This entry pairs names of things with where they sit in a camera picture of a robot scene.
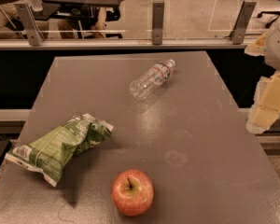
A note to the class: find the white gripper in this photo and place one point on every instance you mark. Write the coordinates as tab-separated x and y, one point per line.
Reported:
279	48

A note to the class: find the green jalapeno chip bag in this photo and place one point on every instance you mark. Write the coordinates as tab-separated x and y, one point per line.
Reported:
49	154

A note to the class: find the clear plastic water bottle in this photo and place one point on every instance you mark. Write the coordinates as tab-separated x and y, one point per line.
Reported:
152	78

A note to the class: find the red apple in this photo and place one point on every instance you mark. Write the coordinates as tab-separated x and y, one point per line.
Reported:
132	192

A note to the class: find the glass barrier panel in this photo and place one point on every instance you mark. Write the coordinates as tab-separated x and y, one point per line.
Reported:
183	19

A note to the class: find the seated person in khaki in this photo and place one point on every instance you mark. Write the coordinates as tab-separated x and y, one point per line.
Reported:
3	13

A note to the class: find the right metal glass bracket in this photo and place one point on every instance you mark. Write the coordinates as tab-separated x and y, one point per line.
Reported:
237	34

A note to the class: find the metal glass bracket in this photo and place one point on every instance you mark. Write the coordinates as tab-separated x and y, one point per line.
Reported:
34	36
237	34
157	22

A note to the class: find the middle metal glass bracket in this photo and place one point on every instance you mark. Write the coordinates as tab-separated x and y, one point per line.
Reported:
157	22

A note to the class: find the left metal glass bracket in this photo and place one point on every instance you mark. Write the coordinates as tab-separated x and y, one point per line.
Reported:
34	36

